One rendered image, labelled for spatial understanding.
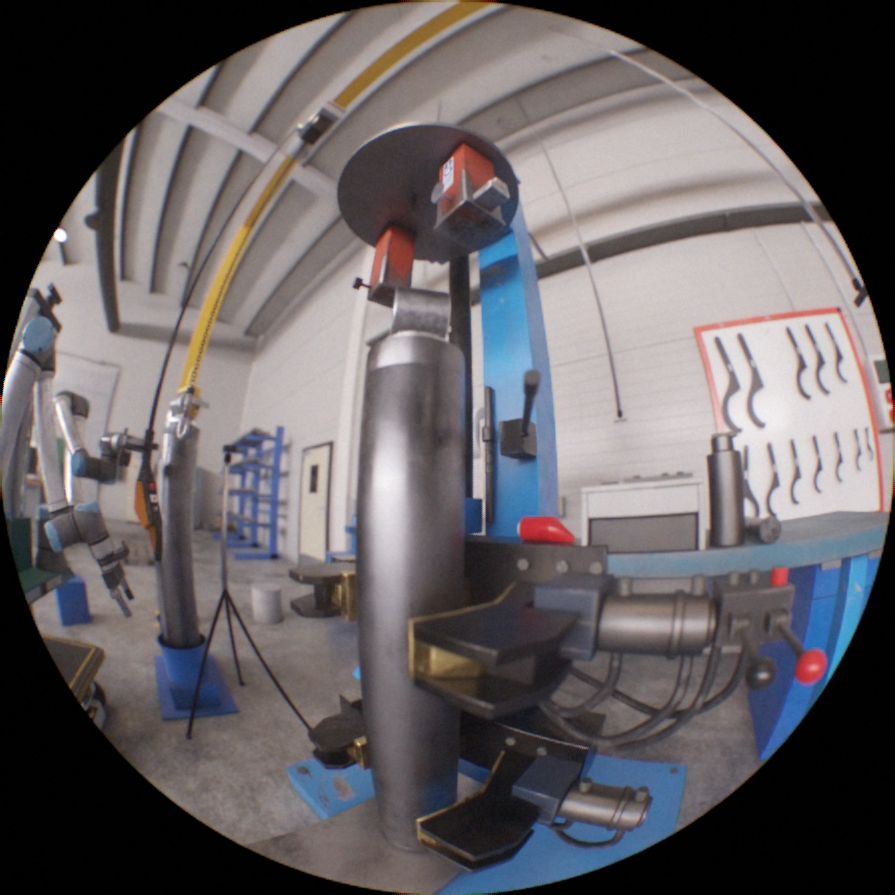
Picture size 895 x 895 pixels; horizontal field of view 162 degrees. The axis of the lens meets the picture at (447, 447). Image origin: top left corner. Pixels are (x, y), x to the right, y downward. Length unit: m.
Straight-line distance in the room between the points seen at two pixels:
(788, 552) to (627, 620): 0.32
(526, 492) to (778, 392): 2.16
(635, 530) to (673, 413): 1.93
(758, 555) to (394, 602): 0.63
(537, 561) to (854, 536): 0.65
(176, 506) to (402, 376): 1.35
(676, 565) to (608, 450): 1.94
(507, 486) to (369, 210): 0.98
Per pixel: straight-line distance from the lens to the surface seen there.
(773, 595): 0.54
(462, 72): 6.07
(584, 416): 2.58
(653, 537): 0.61
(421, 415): 0.55
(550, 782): 0.80
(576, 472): 2.53
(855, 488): 2.86
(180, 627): 1.81
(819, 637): 1.52
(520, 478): 0.91
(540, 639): 0.39
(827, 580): 1.45
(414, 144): 0.99
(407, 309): 0.68
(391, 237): 1.10
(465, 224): 0.75
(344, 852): 1.15
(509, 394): 0.98
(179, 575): 1.73
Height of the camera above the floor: 1.15
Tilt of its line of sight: 11 degrees up
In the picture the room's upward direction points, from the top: 1 degrees clockwise
